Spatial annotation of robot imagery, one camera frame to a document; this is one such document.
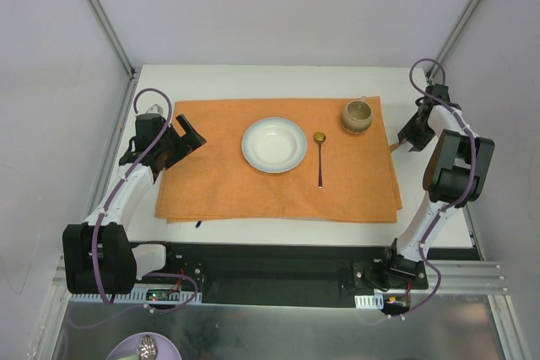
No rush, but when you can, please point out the orange cloth placemat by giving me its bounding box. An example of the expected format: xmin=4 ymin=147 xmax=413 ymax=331
xmin=155 ymin=97 xmax=402 ymax=223

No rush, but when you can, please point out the beige ceramic mug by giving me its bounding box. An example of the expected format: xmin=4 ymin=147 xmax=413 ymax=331
xmin=341 ymin=97 xmax=373 ymax=135

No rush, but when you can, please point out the white ceramic plate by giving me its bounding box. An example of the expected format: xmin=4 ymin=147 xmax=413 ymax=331
xmin=241 ymin=117 xmax=308 ymax=174

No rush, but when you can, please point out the gold purple spoon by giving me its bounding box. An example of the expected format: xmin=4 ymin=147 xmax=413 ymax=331
xmin=313 ymin=132 xmax=326 ymax=189

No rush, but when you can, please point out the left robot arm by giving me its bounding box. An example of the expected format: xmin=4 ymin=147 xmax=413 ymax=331
xmin=62 ymin=112 xmax=206 ymax=295

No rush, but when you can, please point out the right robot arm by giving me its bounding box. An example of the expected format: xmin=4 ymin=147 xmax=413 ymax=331
xmin=379 ymin=84 xmax=494 ymax=288

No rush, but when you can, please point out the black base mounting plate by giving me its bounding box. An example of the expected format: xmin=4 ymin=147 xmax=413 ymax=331
xmin=144 ymin=243 xmax=428 ymax=308

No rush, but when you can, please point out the silver cutlery on lilac plate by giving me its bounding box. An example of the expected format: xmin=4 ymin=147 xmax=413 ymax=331
xmin=138 ymin=335 xmax=158 ymax=360

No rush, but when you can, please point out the lilac plate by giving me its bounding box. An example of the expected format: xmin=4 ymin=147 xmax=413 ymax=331
xmin=106 ymin=332 xmax=181 ymax=360

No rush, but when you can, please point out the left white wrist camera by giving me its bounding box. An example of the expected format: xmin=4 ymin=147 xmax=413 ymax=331
xmin=146 ymin=104 xmax=164 ymax=116

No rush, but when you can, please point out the left aluminium frame post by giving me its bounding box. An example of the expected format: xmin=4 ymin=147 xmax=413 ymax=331
xmin=62 ymin=0 xmax=141 ymax=79

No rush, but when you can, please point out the aluminium frame post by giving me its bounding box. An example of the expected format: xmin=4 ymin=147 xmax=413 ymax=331
xmin=435 ymin=0 xmax=483 ymax=64
xmin=62 ymin=0 xmax=141 ymax=79

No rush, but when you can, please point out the aluminium front rail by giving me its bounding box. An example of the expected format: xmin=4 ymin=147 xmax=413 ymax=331
xmin=52 ymin=250 xmax=510 ymax=293

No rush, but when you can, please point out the left white cable duct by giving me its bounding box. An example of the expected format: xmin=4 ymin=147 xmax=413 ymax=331
xmin=69 ymin=286 xmax=203 ymax=305

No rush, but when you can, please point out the white cable duct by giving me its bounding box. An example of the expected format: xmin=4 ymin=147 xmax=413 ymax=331
xmin=69 ymin=286 xmax=203 ymax=305
xmin=354 ymin=293 xmax=384 ymax=310

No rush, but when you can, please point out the right white cable duct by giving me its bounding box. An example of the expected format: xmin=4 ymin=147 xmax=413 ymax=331
xmin=354 ymin=293 xmax=384 ymax=310

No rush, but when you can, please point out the right aluminium frame post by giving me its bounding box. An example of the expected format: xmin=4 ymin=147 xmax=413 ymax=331
xmin=435 ymin=0 xmax=483 ymax=64

